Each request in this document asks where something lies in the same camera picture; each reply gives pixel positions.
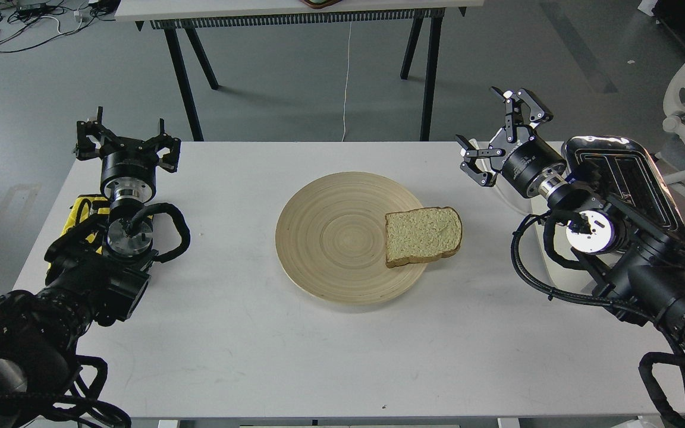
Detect white hanging cable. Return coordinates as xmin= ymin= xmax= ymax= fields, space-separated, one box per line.
xmin=341 ymin=21 xmax=353 ymax=142

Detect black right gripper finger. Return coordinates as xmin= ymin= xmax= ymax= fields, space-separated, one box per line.
xmin=491 ymin=87 xmax=554 ymax=143
xmin=455 ymin=134 xmax=507 ymax=187

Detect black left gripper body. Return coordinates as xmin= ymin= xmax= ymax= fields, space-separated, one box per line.
xmin=100 ymin=138 xmax=160 ymax=203

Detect brown object on background table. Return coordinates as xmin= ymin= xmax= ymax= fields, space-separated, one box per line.
xmin=301 ymin=0 xmax=340 ymax=9

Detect chrome two-slot toaster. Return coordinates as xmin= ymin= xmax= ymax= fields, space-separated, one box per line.
xmin=561 ymin=136 xmax=685 ymax=254

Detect round wooden plate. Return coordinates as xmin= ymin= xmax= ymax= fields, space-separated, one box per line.
xmin=275 ymin=172 xmax=426 ymax=306

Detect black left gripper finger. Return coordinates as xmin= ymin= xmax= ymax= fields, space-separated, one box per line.
xmin=74 ymin=106 xmax=118 ymax=162
xmin=140 ymin=119 xmax=181 ymax=174

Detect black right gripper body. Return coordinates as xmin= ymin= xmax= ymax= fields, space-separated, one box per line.
xmin=489 ymin=125 xmax=566 ymax=199

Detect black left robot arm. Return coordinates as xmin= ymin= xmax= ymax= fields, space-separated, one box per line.
xmin=0 ymin=108 xmax=191 ymax=427

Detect cables and power strips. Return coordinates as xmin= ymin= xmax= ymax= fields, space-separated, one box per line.
xmin=0 ymin=0 xmax=120 ymax=63

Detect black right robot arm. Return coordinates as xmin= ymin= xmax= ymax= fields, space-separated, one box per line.
xmin=456 ymin=87 xmax=685 ymax=427

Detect slice of bread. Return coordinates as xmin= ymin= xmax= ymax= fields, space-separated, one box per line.
xmin=384 ymin=207 xmax=464 ymax=268

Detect white background table black legs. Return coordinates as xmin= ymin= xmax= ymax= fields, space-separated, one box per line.
xmin=114 ymin=1 xmax=483 ymax=141

